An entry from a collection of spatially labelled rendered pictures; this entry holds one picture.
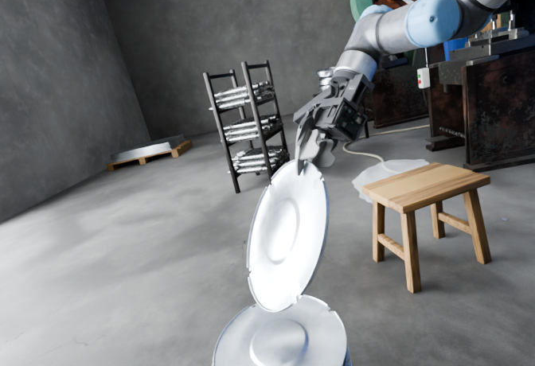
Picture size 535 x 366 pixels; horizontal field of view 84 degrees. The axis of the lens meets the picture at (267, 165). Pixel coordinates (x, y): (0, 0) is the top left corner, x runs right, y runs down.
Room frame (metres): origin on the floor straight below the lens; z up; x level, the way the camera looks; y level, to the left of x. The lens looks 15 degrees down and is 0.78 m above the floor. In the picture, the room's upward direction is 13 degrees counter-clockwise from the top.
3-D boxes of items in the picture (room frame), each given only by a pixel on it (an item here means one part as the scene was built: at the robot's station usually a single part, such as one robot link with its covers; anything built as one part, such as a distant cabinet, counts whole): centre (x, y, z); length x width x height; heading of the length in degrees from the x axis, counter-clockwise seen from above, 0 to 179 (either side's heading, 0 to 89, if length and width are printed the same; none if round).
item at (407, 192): (0.98, -0.52, 0.16); 0.34 x 0.24 x 0.34; 101
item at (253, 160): (2.39, 0.06, 0.47); 0.46 x 0.43 x 0.95; 64
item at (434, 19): (0.55, -0.32, 0.82); 0.11 x 0.11 x 0.08; 26
